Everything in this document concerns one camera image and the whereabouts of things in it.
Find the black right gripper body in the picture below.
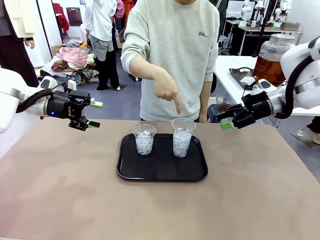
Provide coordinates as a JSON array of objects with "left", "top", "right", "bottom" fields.
[{"left": 241, "top": 92, "right": 273, "bottom": 119}]

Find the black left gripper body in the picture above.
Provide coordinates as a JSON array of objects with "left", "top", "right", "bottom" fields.
[{"left": 46, "top": 90, "right": 84, "bottom": 122}]

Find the tall clear iced cup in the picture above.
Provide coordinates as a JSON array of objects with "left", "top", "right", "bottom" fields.
[{"left": 171, "top": 117, "right": 197, "bottom": 159}]

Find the short clear iced cup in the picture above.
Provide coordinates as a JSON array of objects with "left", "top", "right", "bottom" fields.
[{"left": 132, "top": 124, "right": 157, "bottom": 157}]

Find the person's left forearm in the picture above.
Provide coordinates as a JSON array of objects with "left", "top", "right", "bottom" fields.
[{"left": 199, "top": 80, "right": 213, "bottom": 123}]

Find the person's right forearm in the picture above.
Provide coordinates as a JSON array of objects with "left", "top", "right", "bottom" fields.
[{"left": 128, "top": 56, "right": 167, "bottom": 83}]

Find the glass drink dispenser jar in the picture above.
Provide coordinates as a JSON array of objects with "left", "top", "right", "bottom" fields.
[{"left": 252, "top": 33, "right": 297, "bottom": 85}]

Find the person's right hand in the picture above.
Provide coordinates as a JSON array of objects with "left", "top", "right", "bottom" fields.
[{"left": 152, "top": 71, "right": 183, "bottom": 116}]

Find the clear glass bowl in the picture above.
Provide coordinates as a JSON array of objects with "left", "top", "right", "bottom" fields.
[{"left": 216, "top": 93, "right": 237, "bottom": 107}]

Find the black stool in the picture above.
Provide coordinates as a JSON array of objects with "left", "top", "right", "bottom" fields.
[{"left": 207, "top": 103, "right": 226, "bottom": 124}]

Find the dark metal tray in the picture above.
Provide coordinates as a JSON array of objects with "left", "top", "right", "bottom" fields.
[{"left": 228, "top": 66, "right": 258, "bottom": 91}]

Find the pile of colourful clothes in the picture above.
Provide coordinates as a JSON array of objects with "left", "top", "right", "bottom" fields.
[{"left": 39, "top": 39, "right": 101, "bottom": 87}]

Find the brown cardboard box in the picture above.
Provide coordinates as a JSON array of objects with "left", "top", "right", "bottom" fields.
[{"left": 50, "top": 44, "right": 63, "bottom": 58}]

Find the white computer tower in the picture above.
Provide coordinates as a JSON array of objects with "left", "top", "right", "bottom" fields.
[{"left": 218, "top": 34, "right": 230, "bottom": 55}]

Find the black clothes rack pole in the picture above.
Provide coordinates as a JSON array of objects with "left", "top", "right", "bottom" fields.
[{"left": 36, "top": 0, "right": 54, "bottom": 70}]

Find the background workbench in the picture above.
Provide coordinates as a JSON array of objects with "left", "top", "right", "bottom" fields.
[{"left": 224, "top": 19, "right": 305, "bottom": 57}]

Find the black tripod pole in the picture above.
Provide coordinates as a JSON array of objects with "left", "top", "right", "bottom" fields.
[{"left": 256, "top": 0, "right": 276, "bottom": 57}]

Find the dark square panel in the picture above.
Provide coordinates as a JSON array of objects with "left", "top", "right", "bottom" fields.
[{"left": 66, "top": 7, "right": 83, "bottom": 27}]

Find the person in grey sweatshirt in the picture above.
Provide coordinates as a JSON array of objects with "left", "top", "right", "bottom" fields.
[{"left": 120, "top": 0, "right": 221, "bottom": 123}]

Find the red hanging garment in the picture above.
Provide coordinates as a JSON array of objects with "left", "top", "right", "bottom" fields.
[{"left": 52, "top": 2, "right": 70, "bottom": 35}]

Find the metal rectangular container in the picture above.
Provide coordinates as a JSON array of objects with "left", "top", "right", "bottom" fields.
[{"left": 281, "top": 21, "right": 301, "bottom": 32}]

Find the black plastic serving tray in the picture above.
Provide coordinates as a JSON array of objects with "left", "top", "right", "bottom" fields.
[{"left": 116, "top": 132, "right": 209, "bottom": 183}]

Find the person in dark jacket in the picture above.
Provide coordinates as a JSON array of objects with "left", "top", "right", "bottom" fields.
[{"left": 209, "top": 0, "right": 229, "bottom": 43}]

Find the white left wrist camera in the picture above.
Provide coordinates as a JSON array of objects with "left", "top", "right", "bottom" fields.
[{"left": 62, "top": 79, "right": 77, "bottom": 95}]

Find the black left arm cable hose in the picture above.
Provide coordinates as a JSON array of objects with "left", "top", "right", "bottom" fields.
[{"left": 16, "top": 88, "right": 55, "bottom": 113}]

